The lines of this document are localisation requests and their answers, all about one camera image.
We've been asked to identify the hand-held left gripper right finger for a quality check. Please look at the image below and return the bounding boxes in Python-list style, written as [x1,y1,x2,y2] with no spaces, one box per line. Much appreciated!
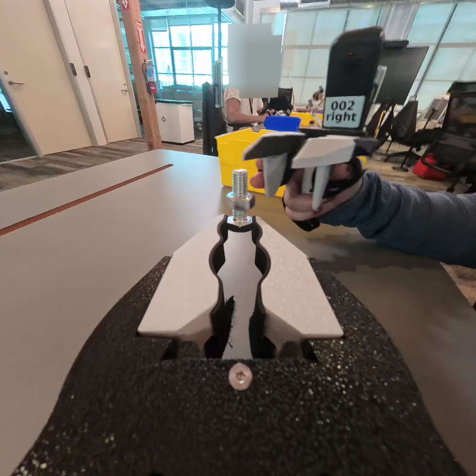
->
[254,216,345,353]

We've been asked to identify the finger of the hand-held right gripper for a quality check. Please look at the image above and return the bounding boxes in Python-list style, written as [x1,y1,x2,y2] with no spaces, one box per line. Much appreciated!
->
[291,135,358,210]
[243,132,306,198]

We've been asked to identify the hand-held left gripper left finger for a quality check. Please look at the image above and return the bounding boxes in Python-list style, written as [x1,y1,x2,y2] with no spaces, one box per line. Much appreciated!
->
[137,214,228,350]

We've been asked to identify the silver steel bolt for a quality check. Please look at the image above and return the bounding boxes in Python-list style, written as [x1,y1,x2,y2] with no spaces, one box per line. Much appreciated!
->
[227,169,254,228]

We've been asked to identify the silver hex nut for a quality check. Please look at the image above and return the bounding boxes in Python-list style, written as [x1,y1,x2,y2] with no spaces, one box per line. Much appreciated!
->
[226,196,256,212]

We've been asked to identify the person's right forearm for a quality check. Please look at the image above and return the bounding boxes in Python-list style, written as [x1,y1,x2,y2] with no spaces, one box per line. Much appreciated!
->
[319,170,476,269]

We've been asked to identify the person's right hand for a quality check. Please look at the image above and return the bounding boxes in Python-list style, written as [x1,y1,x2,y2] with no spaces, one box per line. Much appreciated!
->
[249,156,363,224]

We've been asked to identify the blue plastic bin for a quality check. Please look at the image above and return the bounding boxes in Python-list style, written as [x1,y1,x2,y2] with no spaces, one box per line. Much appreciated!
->
[263,115,301,133]

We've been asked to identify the small yellow bin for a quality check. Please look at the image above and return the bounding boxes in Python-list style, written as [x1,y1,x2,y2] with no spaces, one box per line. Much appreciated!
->
[290,111,325,128]

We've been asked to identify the yellow plastic bin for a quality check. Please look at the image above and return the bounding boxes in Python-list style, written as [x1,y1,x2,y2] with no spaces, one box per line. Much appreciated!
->
[215,128,367,198]

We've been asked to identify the black square panel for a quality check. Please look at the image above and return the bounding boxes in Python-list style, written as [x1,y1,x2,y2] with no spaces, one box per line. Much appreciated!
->
[371,40,431,108]

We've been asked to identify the black monitor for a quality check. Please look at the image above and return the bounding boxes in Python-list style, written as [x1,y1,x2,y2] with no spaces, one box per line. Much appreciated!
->
[202,58,228,157]

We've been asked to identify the black office chair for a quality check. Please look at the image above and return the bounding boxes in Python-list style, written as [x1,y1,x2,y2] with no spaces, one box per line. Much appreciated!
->
[419,81,476,193]
[383,97,424,172]

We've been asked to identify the white recycling bin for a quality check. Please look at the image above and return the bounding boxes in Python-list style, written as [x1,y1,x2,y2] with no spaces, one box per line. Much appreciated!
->
[155,99,195,146]

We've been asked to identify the red bag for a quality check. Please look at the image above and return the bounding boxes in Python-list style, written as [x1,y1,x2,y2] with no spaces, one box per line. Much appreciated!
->
[412,152,459,182]

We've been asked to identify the red fire extinguisher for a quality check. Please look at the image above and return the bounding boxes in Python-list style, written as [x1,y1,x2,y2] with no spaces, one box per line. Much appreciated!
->
[142,59,159,95]

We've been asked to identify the wooden pillar with red signs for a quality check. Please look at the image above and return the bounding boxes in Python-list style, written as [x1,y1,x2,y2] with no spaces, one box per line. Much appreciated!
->
[120,0,163,151]

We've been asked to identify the white door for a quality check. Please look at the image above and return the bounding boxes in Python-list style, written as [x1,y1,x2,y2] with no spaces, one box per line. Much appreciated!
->
[0,0,94,156]
[64,0,141,143]

